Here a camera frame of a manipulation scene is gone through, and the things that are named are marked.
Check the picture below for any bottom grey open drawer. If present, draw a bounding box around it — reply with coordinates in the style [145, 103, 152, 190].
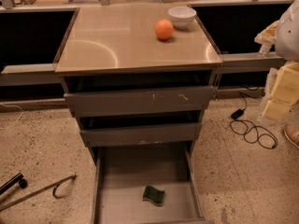
[91, 142, 214, 224]

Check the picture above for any white cable on floor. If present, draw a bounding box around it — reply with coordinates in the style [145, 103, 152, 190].
[0, 102, 26, 131]

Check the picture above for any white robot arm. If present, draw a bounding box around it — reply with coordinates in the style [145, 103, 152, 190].
[254, 0, 299, 120]

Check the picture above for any grey drawer cabinet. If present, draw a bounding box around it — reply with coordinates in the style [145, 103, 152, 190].
[51, 2, 224, 224]

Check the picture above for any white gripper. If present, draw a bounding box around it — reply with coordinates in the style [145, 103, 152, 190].
[254, 21, 299, 120]

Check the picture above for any white bowl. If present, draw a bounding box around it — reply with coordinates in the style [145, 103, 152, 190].
[168, 7, 196, 29]

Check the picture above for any metal rod with hook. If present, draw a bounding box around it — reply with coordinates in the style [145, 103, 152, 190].
[0, 174, 77, 212]

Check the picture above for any middle grey drawer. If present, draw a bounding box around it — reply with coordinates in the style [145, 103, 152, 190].
[80, 122, 201, 147]

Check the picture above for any clear plastic water bottle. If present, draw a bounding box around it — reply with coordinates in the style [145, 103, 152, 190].
[259, 44, 272, 57]

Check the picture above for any black caster leg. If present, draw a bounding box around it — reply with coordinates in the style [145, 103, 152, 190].
[0, 173, 27, 195]

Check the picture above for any top grey drawer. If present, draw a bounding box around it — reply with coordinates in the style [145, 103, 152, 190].
[64, 86, 213, 118]

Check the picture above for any green yellow sponge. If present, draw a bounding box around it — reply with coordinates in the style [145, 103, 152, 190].
[142, 186, 165, 206]

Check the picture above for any orange fruit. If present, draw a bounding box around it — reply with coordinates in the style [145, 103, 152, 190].
[155, 20, 174, 40]

